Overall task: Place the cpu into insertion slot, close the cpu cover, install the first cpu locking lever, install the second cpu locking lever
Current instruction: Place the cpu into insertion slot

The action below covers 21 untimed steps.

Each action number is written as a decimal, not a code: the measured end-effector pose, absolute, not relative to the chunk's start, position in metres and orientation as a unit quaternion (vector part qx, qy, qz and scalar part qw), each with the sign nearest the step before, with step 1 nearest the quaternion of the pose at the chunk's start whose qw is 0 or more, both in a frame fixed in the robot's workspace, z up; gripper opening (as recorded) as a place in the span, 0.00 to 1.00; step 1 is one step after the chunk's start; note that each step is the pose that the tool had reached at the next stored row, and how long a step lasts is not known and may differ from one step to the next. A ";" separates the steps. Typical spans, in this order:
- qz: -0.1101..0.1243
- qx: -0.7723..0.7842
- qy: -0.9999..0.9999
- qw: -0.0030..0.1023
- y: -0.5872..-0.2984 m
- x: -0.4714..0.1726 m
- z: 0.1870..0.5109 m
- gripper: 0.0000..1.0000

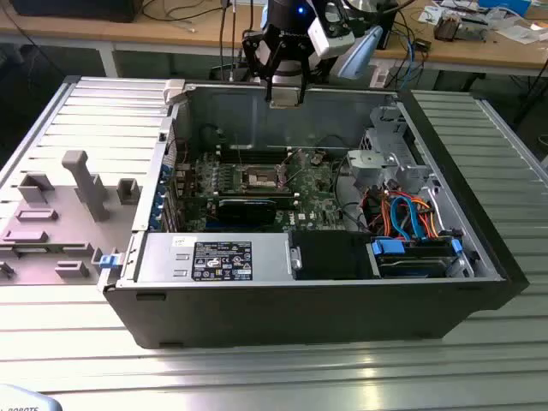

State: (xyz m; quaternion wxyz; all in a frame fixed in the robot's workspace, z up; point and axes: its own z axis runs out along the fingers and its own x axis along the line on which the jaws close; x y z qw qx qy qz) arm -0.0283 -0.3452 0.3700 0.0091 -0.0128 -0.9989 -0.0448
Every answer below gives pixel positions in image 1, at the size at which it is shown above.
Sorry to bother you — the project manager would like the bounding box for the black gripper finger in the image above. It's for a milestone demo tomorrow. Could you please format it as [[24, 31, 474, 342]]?
[[241, 26, 275, 104], [295, 33, 321, 105]]

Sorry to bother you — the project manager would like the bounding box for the silver CPU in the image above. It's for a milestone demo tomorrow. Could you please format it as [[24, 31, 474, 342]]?
[[269, 87, 301, 109]]

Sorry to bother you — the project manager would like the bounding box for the wire locking lever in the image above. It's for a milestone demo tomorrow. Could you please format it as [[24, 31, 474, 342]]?
[[233, 133, 246, 169]]

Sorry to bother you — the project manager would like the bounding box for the metal socket cover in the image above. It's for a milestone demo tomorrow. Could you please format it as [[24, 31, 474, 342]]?
[[276, 148, 308, 190]]

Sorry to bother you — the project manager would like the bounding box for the CPU socket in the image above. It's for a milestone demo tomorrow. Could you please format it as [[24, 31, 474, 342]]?
[[237, 162, 286, 190]]

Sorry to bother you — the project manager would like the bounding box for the copper CPU cooler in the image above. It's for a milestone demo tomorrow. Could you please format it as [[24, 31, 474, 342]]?
[[434, 12, 463, 43]]

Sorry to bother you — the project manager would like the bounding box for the black plastic bay cover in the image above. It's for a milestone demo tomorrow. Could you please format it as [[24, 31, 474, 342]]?
[[289, 230, 373, 282]]

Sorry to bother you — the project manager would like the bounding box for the gray case latch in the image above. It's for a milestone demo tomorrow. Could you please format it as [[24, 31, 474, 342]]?
[[164, 79, 189, 106]]

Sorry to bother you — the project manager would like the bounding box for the black upright box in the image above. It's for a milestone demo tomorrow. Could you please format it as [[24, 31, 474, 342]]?
[[380, 0, 399, 51]]

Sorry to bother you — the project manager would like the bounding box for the silver metal drive cage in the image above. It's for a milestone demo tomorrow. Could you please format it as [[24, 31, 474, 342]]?
[[346, 104, 432, 189]]

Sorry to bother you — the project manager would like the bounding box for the green motherboard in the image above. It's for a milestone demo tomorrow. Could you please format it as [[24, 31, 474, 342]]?
[[173, 147, 356, 235]]

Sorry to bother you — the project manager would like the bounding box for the black graphics card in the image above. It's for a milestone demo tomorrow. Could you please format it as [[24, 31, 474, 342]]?
[[216, 196, 279, 227]]

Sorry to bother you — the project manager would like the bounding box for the black computer box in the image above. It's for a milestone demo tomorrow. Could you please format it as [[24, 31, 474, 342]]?
[[8, 0, 138, 23]]

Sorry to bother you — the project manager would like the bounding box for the wooden desk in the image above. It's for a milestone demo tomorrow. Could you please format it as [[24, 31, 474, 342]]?
[[0, 0, 548, 80]]

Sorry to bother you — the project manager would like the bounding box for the blue cardboard box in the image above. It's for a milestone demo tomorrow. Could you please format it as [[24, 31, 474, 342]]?
[[477, 0, 534, 14]]

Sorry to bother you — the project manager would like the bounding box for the white plastic bag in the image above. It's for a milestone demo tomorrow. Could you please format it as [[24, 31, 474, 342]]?
[[498, 24, 547, 45]]

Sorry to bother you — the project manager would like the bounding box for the silver power supply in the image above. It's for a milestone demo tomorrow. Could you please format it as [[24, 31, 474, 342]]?
[[135, 232, 292, 284]]

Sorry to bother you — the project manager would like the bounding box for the hard disk in blue carrier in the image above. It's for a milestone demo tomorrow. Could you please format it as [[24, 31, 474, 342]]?
[[370, 239, 463, 279]]

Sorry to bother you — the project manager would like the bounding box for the black PC case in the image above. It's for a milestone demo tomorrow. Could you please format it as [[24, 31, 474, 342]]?
[[97, 79, 530, 350]]

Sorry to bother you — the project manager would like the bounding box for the gray parts rack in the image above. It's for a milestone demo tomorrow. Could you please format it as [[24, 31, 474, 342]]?
[[0, 149, 142, 286]]

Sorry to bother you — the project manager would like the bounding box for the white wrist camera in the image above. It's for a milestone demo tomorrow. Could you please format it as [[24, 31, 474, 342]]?
[[307, 16, 356, 59]]

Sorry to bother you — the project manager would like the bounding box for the black power cable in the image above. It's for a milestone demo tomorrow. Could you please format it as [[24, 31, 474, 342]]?
[[331, 158, 373, 235]]

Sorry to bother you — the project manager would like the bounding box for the orange power wire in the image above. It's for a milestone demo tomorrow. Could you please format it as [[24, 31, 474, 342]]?
[[413, 199, 453, 241], [359, 186, 393, 236]]

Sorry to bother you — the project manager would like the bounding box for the blue flat wire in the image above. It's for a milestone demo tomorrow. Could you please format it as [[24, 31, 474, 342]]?
[[389, 194, 414, 241], [404, 195, 429, 241]]

